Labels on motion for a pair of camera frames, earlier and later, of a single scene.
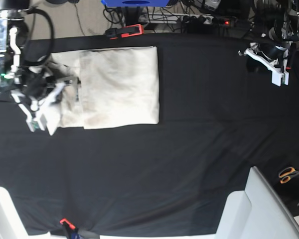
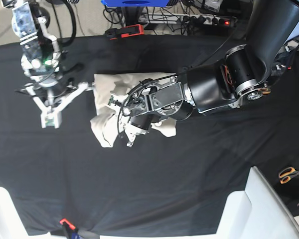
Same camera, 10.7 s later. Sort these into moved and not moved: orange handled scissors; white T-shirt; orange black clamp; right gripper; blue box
Moved: right gripper; white T-shirt
Not moved: orange black clamp; orange handled scissors; blue box
